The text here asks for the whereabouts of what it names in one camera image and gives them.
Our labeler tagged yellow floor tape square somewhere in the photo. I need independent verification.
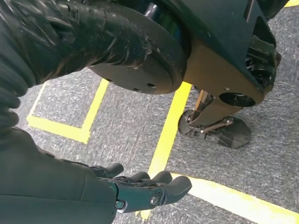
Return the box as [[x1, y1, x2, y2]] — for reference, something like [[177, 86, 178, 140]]
[[135, 81, 299, 224], [26, 78, 109, 145]]

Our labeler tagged black robot left leg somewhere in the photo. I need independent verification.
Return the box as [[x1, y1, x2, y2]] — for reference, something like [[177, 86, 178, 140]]
[[256, 0, 291, 21]]

